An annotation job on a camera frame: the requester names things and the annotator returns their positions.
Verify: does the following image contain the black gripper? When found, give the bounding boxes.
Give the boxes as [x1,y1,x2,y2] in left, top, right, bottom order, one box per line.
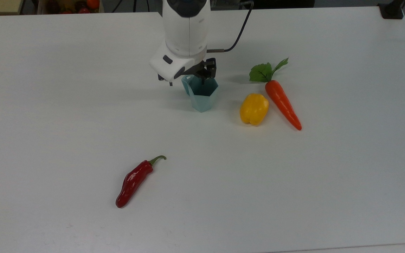
[157,58,217,87]

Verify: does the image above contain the light blue faceted mug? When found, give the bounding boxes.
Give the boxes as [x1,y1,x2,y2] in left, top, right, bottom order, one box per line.
[181,74,220,113]

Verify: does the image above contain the yellow toy bell pepper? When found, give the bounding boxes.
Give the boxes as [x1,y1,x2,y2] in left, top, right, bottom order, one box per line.
[239,93,270,126]

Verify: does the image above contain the orange toy carrot with leaves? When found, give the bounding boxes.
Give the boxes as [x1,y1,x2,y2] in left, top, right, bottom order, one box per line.
[249,58,302,131]

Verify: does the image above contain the red toy chili pepper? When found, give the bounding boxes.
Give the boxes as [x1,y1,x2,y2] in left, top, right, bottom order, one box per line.
[115,155,167,208]

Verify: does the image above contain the box of toy fruit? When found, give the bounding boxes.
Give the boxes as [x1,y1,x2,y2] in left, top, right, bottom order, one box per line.
[37,0,104,15]

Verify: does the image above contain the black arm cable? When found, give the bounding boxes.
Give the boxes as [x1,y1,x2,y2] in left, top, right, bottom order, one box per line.
[207,1,255,53]

